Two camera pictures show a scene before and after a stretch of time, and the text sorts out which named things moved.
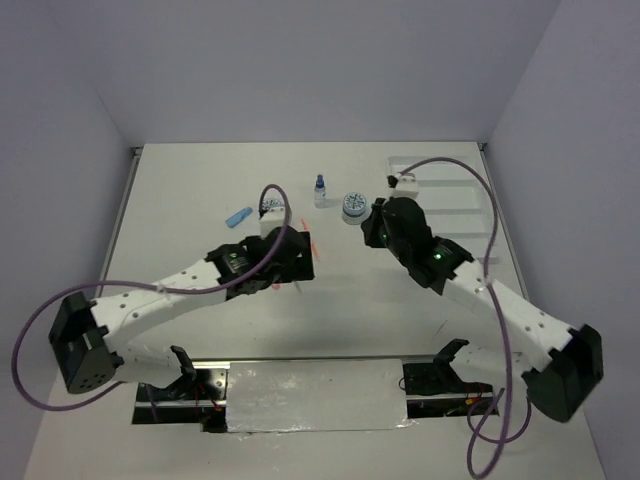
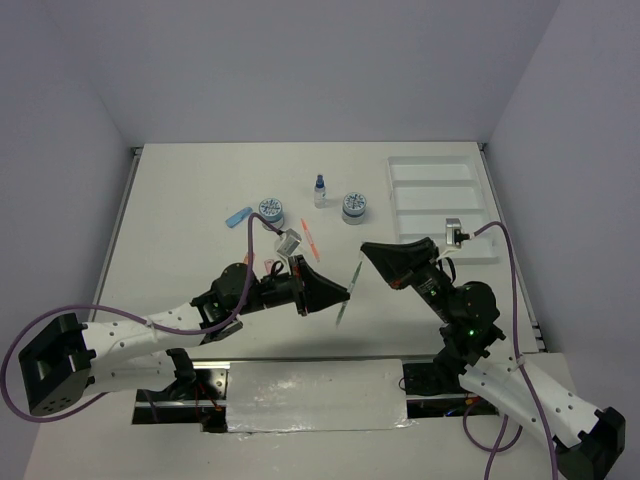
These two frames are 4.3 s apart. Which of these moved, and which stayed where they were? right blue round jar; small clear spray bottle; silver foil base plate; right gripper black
Moved: right gripper black
Stayed: small clear spray bottle; silver foil base plate; right blue round jar
